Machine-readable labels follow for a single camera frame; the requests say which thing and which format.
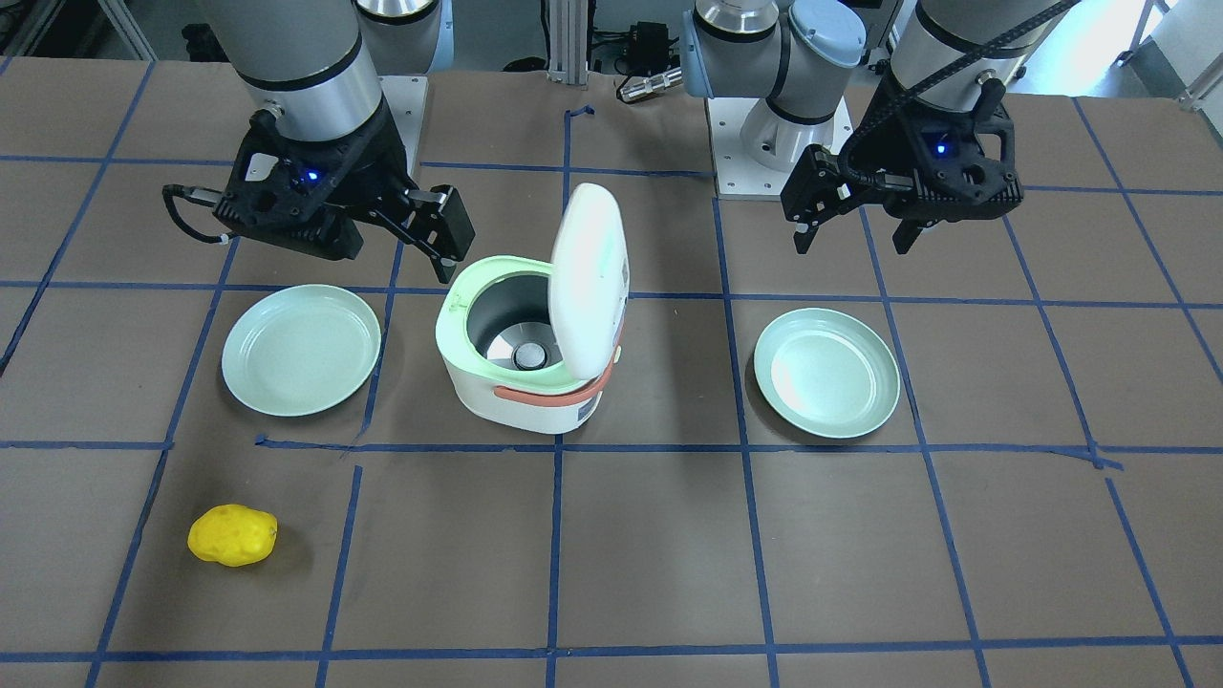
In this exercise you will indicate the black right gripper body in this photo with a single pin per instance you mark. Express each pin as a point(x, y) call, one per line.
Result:
point(375, 153)

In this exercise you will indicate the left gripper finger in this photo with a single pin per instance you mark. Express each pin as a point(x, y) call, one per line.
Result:
point(906, 235)
point(814, 193)

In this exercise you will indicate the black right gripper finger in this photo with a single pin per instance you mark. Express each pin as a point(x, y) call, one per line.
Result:
point(434, 221)

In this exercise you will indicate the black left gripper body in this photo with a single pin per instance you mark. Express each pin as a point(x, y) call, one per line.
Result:
point(887, 129)

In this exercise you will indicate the white rice cooker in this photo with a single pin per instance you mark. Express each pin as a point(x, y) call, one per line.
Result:
point(531, 344)

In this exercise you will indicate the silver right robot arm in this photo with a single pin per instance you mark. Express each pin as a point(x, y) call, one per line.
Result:
point(308, 61)

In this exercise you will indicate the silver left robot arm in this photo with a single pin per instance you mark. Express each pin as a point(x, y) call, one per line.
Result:
point(799, 57)

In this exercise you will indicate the near green plate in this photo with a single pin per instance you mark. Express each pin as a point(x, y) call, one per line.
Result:
point(301, 350)

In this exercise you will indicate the green plate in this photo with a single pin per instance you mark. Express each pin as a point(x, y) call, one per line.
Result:
point(827, 373)
point(301, 350)

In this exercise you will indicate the far green plate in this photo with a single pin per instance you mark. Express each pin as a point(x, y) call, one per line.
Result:
point(827, 373)

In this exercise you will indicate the yellow toy potato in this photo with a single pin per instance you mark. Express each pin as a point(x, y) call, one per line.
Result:
point(233, 535)

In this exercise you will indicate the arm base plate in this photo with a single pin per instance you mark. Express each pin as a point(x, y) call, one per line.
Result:
point(407, 99)
point(755, 150)

